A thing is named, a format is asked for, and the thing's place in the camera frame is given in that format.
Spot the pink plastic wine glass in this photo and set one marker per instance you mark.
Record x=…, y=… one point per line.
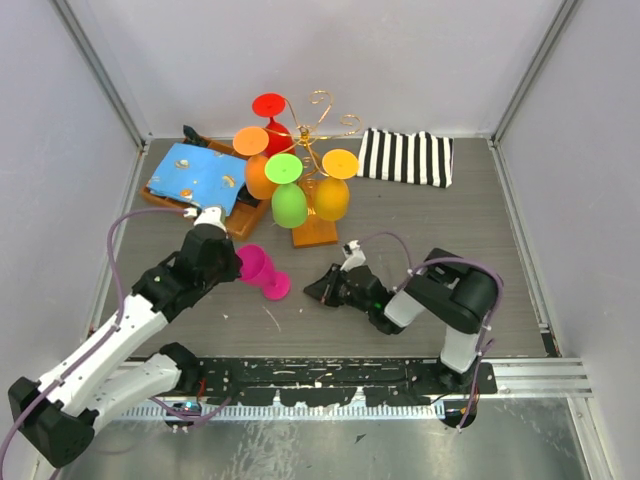
x=258, y=270

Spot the red plastic wine glass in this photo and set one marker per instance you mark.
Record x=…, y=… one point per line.
x=269, y=106

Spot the yellow plastic wine glass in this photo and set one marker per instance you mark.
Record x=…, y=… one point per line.
x=332, y=195

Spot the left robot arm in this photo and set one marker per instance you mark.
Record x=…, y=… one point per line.
x=61, y=412

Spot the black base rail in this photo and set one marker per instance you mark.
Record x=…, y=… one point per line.
x=321, y=382

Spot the orange plastic wine glass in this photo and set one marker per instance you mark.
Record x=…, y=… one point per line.
x=252, y=142

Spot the blue patterned cloth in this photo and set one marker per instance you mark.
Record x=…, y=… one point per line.
x=199, y=176

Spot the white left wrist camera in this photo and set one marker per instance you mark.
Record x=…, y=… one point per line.
x=214, y=216

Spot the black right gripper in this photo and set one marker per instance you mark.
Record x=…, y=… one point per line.
x=324, y=288

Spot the gold wire glass rack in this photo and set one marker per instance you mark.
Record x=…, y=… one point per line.
x=316, y=231

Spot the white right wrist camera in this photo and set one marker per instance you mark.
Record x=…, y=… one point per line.
x=354, y=255

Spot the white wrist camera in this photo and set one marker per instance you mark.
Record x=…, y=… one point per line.
x=354, y=255
x=214, y=216

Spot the green plastic wine glass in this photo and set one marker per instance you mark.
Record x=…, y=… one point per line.
x=289, y=203

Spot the dark patterned cloth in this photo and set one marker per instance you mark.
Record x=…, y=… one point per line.
x=191, y=137

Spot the wooden compartment tray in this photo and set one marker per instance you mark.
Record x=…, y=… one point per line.
x=245, y=215

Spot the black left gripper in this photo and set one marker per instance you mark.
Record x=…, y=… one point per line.
x=234, y=269

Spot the black white striped cloth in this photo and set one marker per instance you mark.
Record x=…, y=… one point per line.
x=417, y=158

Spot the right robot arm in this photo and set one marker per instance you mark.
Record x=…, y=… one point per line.
x=462, y=293

